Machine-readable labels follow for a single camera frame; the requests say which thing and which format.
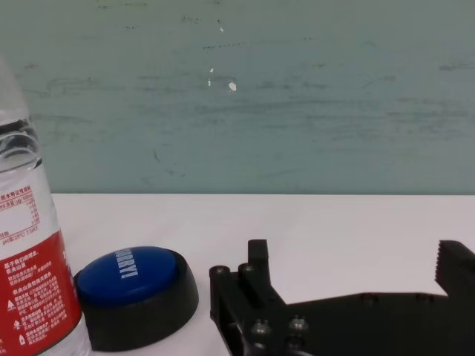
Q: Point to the clear water bottle red cap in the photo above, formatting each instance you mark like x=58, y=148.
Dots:
x=33, y=259

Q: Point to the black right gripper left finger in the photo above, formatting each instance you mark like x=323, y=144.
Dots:
x=237, y=296

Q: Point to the blue push button black base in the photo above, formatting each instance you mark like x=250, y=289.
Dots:
x=126, y=274

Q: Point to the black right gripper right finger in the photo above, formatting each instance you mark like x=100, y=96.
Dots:
x=456, y=270

